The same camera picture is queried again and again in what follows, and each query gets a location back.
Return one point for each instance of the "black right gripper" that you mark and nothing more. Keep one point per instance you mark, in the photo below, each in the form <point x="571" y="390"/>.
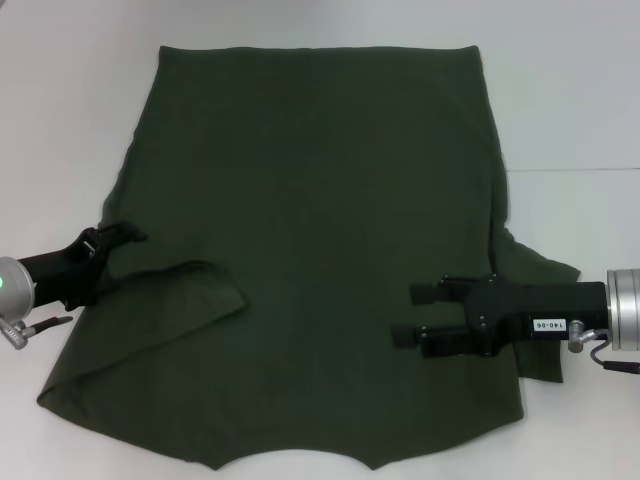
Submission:
<point x="545" y="307"/>

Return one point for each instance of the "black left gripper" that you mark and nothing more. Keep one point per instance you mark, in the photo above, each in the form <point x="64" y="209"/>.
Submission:
<point x="60" y="272"/>

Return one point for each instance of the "dark green shirt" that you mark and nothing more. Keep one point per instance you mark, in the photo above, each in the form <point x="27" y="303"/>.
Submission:
<point x="320" y="175"/>

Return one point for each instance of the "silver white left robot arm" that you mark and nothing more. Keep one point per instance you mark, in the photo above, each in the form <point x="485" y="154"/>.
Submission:
<point x="15" y="287"/>

